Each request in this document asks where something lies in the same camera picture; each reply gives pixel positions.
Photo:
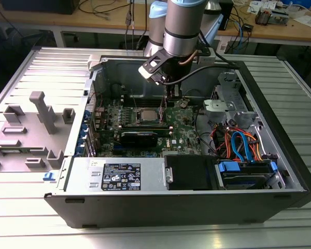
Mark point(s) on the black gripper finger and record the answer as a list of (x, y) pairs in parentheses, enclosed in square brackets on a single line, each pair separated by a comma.
[(171, 94)]

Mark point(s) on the silver CPU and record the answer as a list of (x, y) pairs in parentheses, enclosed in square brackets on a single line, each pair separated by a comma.
[(149, 115)]

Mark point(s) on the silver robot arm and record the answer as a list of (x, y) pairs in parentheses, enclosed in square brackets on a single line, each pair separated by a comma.
[(181, 31)]

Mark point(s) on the CPU socket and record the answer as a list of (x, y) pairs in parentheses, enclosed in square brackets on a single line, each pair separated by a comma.
[(137, 116)]

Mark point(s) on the RAM slot with white clips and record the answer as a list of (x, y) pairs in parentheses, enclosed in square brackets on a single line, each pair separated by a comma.
[(128, 101), (128, 96)]

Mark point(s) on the RAM slot with black clips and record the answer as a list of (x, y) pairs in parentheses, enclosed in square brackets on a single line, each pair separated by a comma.
[(128, 104), (128, 99)]

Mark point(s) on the blue slot latch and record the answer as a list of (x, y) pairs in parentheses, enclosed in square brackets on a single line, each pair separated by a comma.
[(84, 128), (86, 115), (80, 151), (81, 140)]

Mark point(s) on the coin cell battery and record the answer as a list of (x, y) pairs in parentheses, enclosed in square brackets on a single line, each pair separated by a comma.
[(183, 104)]

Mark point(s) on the green motherboard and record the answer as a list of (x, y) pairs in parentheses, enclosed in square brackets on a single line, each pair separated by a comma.
[(182, 135)]

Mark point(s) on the silver drive cage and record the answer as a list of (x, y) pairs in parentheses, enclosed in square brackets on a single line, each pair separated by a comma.
[(228, 88)]

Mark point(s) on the black graphics card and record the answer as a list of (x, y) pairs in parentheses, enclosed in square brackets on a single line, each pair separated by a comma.
[(137, 140)]

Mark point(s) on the black computer tower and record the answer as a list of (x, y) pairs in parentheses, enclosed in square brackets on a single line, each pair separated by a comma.
[(228, 18)]

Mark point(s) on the beige case latch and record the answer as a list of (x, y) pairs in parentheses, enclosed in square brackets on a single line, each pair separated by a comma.
[(94, 62)]

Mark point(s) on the small black box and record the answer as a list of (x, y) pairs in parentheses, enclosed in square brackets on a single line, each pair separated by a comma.
[(247, 27)]

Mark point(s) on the hard disk in blue carrier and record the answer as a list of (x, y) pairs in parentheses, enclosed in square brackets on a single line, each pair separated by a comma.
[(229, 166)]

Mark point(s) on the copper coil transformer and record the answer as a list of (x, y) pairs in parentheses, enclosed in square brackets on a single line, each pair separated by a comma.
[(263, 16)]

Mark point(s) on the printed paper cards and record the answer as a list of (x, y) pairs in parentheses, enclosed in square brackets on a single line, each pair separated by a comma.
[(259, 6)]

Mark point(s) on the grey electronic device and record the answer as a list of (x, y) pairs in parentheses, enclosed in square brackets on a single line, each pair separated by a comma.
[(281, 16)]

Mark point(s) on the black PC case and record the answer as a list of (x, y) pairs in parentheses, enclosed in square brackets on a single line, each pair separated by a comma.
[(145, 210)]

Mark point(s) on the silver power supply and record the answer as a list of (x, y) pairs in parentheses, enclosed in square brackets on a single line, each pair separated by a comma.
[(80, 173)]

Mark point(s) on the wooden desk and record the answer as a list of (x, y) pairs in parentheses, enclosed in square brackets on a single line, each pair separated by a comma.
[(54, 18)]

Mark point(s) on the white paper sheet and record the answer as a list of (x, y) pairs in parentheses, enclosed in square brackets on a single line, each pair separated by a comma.
[(307, 20)]

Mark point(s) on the small blue clip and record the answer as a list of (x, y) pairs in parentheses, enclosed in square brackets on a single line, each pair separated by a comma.
[(48, 177)]

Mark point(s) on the flat black box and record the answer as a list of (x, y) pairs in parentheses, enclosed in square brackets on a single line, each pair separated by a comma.
[(41, 6)]

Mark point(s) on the grey parts rack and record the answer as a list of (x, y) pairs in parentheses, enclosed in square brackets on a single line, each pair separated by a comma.
[(28, 145)]

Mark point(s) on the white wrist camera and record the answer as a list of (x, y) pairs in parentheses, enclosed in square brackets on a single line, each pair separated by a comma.
[(145, 74)]

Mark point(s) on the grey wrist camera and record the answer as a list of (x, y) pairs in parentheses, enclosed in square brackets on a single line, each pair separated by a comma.
[(207, 58)]

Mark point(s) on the silver metal bracket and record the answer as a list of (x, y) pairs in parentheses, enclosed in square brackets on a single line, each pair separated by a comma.
[(217, 105)]

